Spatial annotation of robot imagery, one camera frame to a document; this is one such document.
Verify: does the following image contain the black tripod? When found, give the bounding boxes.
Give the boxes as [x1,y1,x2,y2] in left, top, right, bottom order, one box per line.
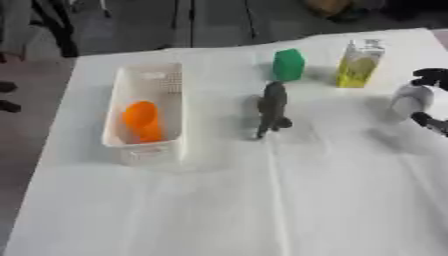
[169,0,261,48]

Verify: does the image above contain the grey toy animal figure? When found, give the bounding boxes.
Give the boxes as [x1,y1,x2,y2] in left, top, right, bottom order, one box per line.
[253,80,294,140]

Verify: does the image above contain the yellow and white carton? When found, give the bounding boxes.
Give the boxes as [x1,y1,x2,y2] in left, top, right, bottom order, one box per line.
[334,38,387,89]

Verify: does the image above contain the orange plastic scoop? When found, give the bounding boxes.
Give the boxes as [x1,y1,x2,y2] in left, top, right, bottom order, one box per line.
[119,100,165,144]

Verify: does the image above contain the white plastic basket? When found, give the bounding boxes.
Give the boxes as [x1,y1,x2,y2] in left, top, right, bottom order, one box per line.
[99,62,188,167]

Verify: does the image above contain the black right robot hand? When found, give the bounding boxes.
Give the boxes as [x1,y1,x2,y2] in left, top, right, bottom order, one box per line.
[407,67,448,138]

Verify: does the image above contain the green block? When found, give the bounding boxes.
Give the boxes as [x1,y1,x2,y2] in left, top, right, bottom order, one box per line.
[271,48,307,82]

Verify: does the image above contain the white round object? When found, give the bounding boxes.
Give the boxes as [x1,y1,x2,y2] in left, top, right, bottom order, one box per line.
[388,83,436,117]

